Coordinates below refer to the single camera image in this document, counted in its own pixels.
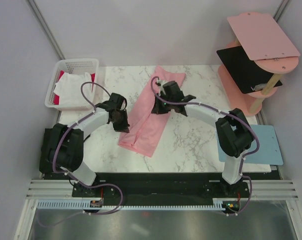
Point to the black board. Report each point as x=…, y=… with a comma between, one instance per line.
x=247, y=75

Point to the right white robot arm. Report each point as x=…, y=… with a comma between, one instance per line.
x=235, y=136

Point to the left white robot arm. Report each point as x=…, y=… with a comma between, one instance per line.
x=62, y=150

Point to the white cable duct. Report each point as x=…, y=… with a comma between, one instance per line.
x=81, y=204

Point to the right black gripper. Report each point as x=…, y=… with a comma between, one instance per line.
x=157, y=108

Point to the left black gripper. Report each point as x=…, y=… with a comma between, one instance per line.
x=123, y=128

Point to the light blue mat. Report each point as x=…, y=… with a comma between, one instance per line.
x=268, y=153

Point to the pink t shirt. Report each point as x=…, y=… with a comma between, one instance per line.
x=145, y=128

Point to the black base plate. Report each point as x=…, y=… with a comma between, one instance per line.
x=162, y=189

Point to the pink tiered shelf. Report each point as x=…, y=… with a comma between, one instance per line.
x=269, y=47

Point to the red t shirt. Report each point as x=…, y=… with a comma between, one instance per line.
x=58, y=100

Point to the white plastic basket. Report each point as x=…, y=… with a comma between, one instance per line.
x=72, y=82

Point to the black t shirt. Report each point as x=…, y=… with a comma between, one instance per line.
x=45, y=166

